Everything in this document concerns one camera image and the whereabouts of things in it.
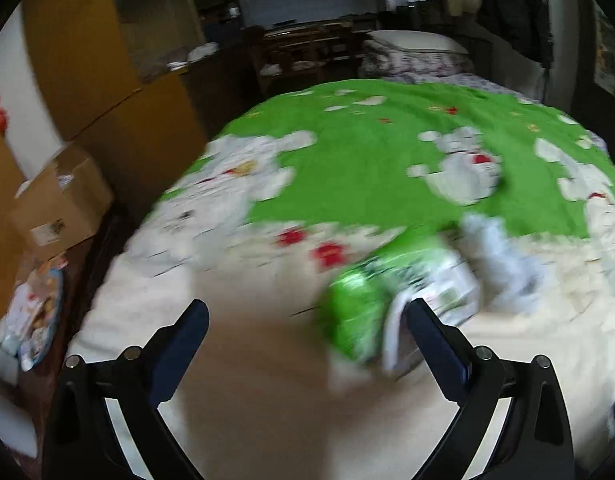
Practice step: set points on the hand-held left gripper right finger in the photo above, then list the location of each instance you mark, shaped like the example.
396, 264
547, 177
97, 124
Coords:
437, 347

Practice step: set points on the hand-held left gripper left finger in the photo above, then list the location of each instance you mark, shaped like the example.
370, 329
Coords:
180, 347

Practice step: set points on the green snack packet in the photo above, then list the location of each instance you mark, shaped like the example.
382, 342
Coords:
367, 300

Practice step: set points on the plate of food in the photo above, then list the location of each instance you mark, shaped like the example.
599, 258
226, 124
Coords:
34, 315

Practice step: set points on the cardboard box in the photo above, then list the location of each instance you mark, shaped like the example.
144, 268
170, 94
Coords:
62, 205

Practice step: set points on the green and white printed bedsheet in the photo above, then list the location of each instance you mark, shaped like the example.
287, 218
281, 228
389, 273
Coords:
377, 160

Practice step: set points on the folded floral quilt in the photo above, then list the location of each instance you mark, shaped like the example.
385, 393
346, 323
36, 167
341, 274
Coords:
417, 65

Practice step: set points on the white cloth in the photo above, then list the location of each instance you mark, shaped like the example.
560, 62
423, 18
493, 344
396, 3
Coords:
200, 55

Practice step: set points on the wooden wardrobe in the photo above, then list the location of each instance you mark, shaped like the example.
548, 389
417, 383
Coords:
112, 60

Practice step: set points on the white pillow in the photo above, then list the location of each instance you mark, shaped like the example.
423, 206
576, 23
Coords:
417, 41

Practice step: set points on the dark wooden chair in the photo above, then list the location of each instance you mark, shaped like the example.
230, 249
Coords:
307, 50

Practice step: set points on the dark hanging jacket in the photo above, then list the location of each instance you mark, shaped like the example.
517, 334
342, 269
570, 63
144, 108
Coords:
517, 10

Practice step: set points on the framed wall painting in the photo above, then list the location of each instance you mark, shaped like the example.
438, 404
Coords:
610, 55

